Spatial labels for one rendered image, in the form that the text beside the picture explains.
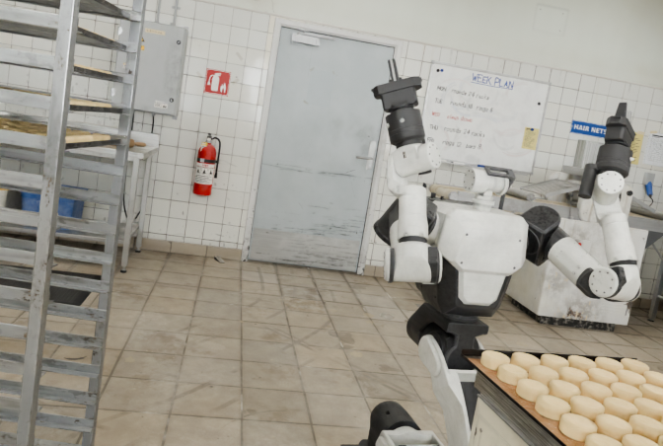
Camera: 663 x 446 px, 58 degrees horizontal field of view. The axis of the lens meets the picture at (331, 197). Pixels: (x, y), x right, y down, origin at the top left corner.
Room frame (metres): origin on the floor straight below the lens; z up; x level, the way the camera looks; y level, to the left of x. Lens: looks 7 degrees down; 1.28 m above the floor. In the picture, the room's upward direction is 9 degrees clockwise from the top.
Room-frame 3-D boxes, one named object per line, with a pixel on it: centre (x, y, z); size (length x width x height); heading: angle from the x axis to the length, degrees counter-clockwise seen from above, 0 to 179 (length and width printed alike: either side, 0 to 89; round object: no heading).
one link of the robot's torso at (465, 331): (1.75, -0.40, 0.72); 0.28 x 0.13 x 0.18; 16
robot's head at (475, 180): (1.67, -0.42, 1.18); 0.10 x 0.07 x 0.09; 106
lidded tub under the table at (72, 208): (4.37, 2.05, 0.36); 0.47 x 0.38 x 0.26; 12
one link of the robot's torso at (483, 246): (1.72, -0.41, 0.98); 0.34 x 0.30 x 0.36; 106
